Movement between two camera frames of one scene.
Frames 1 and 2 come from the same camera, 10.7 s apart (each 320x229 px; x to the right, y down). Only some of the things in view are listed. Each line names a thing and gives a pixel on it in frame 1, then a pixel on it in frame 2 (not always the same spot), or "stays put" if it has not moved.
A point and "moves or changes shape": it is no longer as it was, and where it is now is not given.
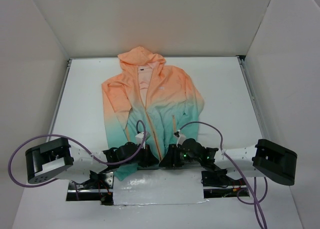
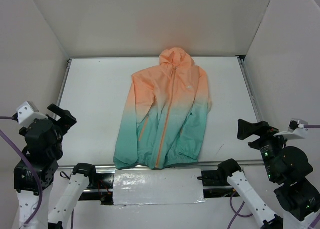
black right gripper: x=172 y=157 → x=261 y=133
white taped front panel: x=147 y=187 stays put
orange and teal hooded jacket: x=149 y=103 moves or changes shape
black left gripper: x=146 y=157 → x=61 y=120
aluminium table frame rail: x=250 y=94 stays put
